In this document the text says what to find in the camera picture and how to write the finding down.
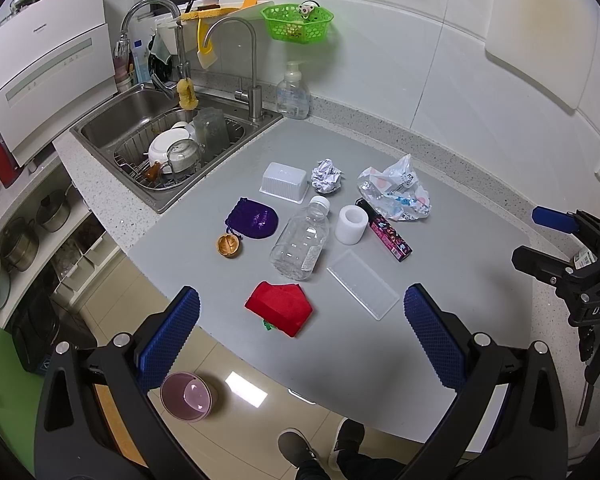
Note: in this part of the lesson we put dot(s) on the clear plastic bottle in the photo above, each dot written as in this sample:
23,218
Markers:
296,251

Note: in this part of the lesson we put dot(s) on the white plastic container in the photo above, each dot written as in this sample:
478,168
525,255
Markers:
285,182

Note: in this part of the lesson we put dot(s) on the clear plastic lid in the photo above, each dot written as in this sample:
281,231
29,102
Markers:
363,284

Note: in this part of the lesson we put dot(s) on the soap dispenser bottle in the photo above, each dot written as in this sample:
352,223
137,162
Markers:
292,96

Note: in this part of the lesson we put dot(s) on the pink trash bin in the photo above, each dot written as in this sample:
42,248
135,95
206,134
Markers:
186,397

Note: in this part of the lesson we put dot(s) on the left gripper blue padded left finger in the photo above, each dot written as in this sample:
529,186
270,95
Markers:
161,337

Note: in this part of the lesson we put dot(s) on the white dishwasher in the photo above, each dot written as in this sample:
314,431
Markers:
55,66

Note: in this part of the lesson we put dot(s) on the yellow sponge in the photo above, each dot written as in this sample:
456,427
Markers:
186,94

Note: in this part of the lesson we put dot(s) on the shoe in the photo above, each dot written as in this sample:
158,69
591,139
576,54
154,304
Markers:
297,451
349,437

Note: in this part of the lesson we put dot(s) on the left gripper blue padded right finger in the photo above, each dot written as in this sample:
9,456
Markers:
439,333

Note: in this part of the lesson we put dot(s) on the white plastic cup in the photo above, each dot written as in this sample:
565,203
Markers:
351,224

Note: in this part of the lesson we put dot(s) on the yellow rack bar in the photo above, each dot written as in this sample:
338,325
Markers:
215,11

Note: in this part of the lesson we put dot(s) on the plastic bag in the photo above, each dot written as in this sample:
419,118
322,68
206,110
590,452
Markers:
395,192

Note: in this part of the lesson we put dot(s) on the stainless steel sink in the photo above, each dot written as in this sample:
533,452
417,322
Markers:
119,131

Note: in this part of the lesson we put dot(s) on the red cloth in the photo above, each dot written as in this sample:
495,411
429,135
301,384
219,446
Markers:
283,306

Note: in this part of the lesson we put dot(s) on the green plastic basket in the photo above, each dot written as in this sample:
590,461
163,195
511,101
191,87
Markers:
299,23

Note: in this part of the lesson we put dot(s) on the right shoe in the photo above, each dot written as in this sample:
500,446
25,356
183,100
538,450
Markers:
349,437

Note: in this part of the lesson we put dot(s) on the black trash bin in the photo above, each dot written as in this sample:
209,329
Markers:
39,325

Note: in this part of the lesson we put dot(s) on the red kettle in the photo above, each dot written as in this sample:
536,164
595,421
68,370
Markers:
9,168

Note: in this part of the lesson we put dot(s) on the purple pouch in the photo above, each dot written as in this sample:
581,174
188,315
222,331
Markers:
251,219

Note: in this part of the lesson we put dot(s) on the clear glass in sink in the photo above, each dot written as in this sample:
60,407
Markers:
211,132

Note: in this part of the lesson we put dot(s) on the steel pot on shelf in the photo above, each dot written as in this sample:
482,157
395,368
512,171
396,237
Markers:
54,211

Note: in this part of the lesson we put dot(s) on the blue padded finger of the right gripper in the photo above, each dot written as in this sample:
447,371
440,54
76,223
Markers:
555,220
541,266

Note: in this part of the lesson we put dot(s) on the white bowl in sink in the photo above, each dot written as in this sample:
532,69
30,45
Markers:
175,151

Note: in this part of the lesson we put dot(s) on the paper ball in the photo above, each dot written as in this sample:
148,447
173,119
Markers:
326,177

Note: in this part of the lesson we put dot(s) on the left shoe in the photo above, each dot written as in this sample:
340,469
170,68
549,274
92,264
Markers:
297,451

